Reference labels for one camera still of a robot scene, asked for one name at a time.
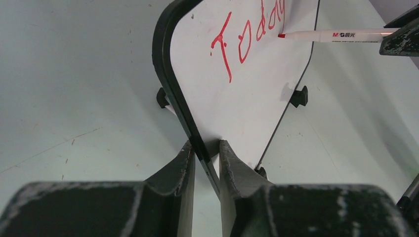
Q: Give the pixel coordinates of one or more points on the white board black frame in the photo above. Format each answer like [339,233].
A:
[228,75]

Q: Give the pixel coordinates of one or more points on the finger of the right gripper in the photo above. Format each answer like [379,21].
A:
[403,42]
[404,19]

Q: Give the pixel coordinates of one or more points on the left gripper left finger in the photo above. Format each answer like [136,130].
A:
[160,206]

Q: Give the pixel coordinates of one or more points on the black whiteboard marker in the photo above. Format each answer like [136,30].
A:
[409,199]

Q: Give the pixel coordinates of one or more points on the red whiteboard marker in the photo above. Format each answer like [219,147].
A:
[344,36]

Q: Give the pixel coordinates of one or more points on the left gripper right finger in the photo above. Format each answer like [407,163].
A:
[251,206]

